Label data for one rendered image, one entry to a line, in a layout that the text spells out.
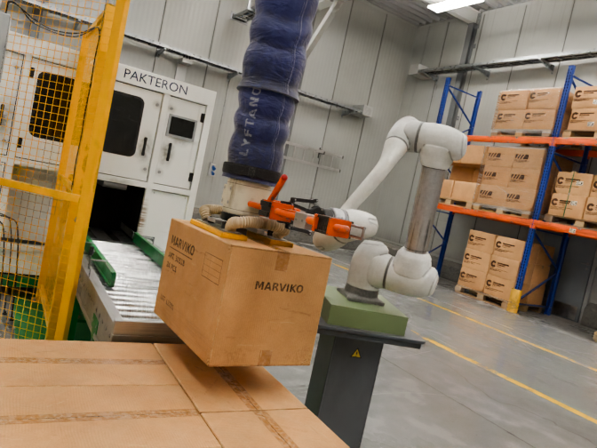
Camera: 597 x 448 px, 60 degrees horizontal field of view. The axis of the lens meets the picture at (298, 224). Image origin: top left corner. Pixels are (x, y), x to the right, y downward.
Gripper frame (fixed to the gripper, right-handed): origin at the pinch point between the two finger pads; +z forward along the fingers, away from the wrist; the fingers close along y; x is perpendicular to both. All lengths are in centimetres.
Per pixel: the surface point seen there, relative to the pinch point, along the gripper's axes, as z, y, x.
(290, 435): -3, 65, -29
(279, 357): -9, 50, -5
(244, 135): 8.3, -23.7, 21.4
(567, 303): -822, 106, 390
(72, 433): 58, 64, -21
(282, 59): 2, -53, 16
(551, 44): -832, -383, 554
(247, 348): 4.7, 46.1, -5.7
